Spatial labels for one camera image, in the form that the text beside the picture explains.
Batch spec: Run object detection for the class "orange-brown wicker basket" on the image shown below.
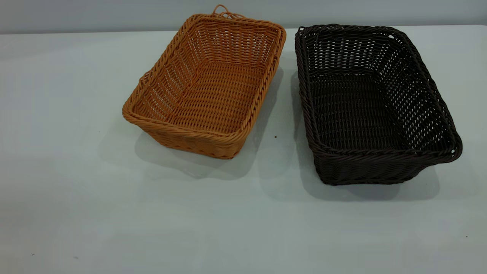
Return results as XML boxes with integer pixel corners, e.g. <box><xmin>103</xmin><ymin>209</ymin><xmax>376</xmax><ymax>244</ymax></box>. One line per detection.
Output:
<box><xmin>122</xmin><ymin>5</ymin><xmax>286</xmax><ymax>159</ymax></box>

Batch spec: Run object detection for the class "dark brown wicker basket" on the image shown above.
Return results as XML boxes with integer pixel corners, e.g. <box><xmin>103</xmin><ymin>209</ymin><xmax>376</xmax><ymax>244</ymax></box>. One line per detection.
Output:
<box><xmin>295</xmin><ymin>24</ymin><xmax>463</xmax><ymax>186</ymax></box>

